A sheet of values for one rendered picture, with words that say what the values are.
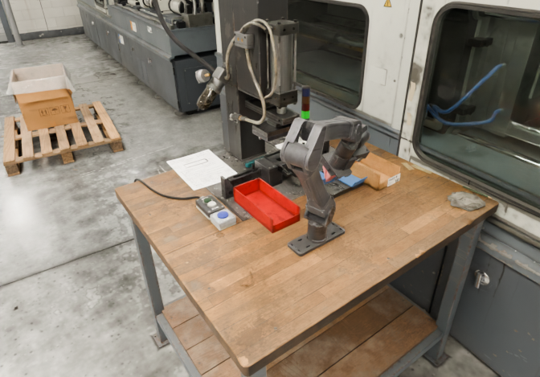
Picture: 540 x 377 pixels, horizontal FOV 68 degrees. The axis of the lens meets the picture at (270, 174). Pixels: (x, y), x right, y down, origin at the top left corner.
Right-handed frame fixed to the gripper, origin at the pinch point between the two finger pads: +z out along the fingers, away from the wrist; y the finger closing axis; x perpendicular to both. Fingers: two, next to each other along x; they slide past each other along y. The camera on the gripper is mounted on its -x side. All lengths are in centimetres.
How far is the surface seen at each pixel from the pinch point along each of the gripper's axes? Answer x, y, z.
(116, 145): 19, 215, 209
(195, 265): 52, -8, 12
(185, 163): 30, 49, 38
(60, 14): -30, 829, 461
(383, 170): -35.1, 1.0, 9.8
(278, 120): 5.5, 28.4, -3.3
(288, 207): 13.4, -0.5, 10.5
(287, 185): 2.8, 13.3, 19.6
